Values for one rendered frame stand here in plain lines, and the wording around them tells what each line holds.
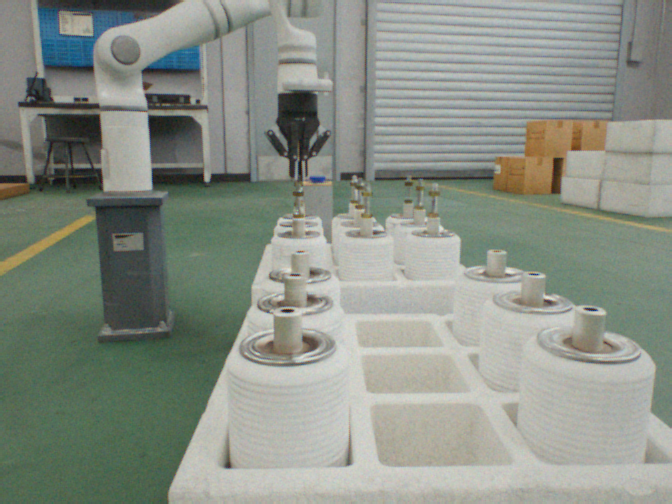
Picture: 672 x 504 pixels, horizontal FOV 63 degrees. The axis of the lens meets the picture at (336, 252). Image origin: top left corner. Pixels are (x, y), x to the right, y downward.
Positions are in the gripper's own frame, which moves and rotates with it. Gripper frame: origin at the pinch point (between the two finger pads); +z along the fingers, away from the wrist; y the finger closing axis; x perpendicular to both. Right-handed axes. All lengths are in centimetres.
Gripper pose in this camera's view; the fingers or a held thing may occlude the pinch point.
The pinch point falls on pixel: (298, 170)
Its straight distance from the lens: 107.0
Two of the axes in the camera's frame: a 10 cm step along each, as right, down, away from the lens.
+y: -9.4, 0.7, -3.5
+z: 0.0, 9.8, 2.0
